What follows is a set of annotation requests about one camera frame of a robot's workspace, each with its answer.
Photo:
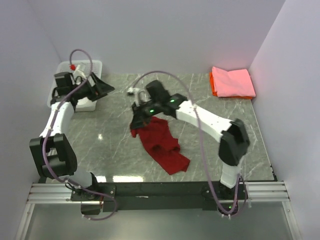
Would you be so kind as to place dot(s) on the orange folded t shirt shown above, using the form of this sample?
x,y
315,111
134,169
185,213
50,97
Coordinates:
x,y
214,93

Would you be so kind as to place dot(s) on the pink folded t shirt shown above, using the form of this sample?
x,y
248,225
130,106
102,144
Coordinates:
x,y
232,83

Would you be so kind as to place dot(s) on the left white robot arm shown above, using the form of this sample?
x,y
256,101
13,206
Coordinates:
x,y
52,153

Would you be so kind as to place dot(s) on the red t shirt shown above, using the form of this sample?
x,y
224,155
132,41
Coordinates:
x,y
158,142

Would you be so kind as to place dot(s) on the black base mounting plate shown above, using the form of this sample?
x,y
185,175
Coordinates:
x,y
125,196

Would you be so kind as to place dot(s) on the aluminium frame rail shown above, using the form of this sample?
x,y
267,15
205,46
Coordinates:
x,y
254,210

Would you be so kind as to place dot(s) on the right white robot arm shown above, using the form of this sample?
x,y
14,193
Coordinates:
x,y
231,135

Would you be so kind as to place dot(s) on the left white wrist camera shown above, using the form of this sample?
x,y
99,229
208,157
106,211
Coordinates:
x,y
78,68

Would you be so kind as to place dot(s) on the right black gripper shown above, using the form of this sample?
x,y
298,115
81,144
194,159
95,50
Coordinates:
x,y
139,119

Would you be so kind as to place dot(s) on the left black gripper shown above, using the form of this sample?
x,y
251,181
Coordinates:
x,y
100,89

